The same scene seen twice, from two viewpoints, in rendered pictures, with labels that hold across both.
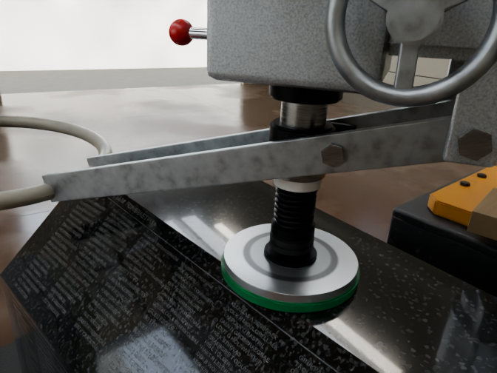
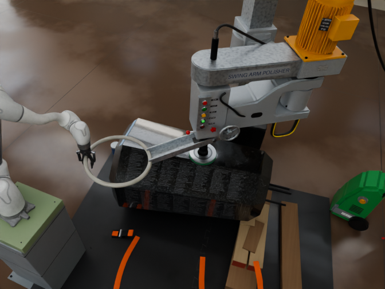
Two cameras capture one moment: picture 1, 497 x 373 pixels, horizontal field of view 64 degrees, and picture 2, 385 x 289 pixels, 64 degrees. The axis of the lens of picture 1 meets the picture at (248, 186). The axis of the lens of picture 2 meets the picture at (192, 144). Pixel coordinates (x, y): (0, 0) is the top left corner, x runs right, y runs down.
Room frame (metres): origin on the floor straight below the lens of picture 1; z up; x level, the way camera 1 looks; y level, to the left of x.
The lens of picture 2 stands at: (-0.68, 0.96, 2.69)
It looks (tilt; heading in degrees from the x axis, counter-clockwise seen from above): 48 degrees down; 323
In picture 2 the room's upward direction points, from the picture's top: 4 degrees clockwise
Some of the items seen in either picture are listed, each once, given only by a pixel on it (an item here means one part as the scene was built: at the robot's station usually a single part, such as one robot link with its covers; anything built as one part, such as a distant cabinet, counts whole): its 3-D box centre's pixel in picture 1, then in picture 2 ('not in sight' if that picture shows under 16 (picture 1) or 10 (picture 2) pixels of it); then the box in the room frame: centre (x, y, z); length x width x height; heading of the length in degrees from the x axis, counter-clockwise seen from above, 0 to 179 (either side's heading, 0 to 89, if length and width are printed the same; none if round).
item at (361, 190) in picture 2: not in sight; (368, 187); (-0.30, -1.35, 0.43); 0.35 x 0.35 x 0.87; 26
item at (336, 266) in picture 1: (290, 257); (203, 152); (0.55, -0.07, 0.84); 0.21 x 0.21 x 0.01
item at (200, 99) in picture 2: not in sight; (203, 113); (0.47, 0.03, 1.37); 0.08 x 0.03 x 0.28; 70
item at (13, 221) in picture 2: not in sight; (15, 209); (0.76, 1.26, 0.89); 0.22 x 0.18 x 0.06; 27
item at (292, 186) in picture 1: (297, 172); not in sight; (0.55, -0.07, 0.99); 0.07 x 0.07 x 0.04
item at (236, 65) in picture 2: not in sight; (265, 64); (0.43, -0.40, 1.61); 0.96 x 0.25 x 0.17; 70
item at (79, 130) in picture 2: not in sight; (80, 131); (0.92, 0.71, 1.18); 0.13 x 0.11 x 0.16; 7
